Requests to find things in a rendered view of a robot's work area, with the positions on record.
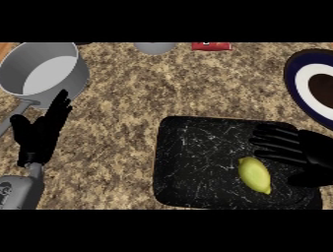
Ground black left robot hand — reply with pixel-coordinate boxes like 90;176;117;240
9;89;74;168

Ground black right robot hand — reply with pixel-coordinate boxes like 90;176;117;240
249;123;333;188

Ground yellow-green lemon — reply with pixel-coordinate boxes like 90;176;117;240
237;156;274;196

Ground blue white brown plate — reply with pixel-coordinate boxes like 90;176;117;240
283;48;333;137

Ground black marbled tray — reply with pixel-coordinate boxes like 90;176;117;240
152;115;324;211

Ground grey round object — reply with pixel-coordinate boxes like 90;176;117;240
133;41;179;55

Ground red packet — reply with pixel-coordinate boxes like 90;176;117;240
191;41;234;52

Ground grey saucepan with handle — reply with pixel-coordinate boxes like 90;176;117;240
0;41;92;160

